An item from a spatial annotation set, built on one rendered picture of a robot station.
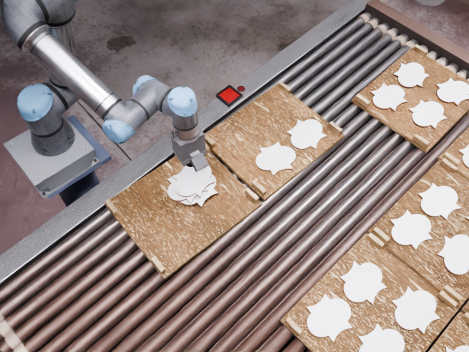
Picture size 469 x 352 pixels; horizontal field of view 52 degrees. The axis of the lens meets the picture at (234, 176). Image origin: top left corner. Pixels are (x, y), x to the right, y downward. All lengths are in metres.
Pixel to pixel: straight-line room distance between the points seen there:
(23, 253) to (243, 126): 0.88
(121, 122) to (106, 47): 2.32
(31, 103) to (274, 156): 0.84
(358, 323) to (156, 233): 0.69
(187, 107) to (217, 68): 2.05
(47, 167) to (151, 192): 0.38
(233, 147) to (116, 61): 1.86
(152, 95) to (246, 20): 2.40
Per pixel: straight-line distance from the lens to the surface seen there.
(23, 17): 1.39
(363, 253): 1.63
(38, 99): 1.72
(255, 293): 1.55
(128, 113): 1.33
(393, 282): 1.61
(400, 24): 2.33
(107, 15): 3.86
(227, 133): 1.82
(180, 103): 1.30
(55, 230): 1.74
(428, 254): 1.69
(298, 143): 1.79
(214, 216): 1.63
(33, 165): 1.85
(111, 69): 3.45
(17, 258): 1.74
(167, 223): 1.64
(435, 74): 2.17
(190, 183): 1.65
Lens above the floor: 2.38
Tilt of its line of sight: 58 degrees down
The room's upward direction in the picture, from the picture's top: straight up
